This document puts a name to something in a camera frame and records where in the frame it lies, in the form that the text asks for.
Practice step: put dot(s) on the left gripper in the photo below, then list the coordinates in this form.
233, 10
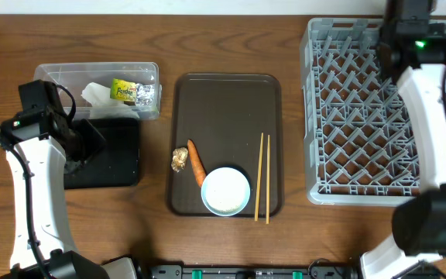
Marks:
98, 142

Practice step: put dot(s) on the white tissue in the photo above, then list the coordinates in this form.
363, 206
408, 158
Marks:
102, 106

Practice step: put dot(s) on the yellow green snack wrapper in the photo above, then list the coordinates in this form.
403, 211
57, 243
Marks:
133, 93

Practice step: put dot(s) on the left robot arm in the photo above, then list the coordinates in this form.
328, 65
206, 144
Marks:
42, 143

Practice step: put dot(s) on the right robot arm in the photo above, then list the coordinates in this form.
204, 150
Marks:
412, 52

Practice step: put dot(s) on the grey dishwasher rack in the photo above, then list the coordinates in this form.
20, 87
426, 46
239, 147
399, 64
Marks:
358, 144

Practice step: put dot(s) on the black plastic bin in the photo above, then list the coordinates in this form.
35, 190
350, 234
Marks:
116, 164

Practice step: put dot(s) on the clear plastic bin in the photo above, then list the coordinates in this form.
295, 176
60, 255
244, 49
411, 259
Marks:
76, 76

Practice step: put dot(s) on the brown food scrap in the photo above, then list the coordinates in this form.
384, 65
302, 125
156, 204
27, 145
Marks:
179, 158

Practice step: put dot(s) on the orange carrot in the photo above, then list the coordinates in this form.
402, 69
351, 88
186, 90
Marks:
197, 166

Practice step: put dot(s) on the brown serving tray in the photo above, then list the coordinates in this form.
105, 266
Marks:
224, 115

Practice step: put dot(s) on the light blue bowl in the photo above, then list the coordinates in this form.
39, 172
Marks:
225, 191

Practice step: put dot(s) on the right wooden chopstick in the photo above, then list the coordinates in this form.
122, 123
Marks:
268, 179

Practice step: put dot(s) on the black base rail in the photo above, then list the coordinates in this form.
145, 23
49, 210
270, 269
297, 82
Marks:
246, 273

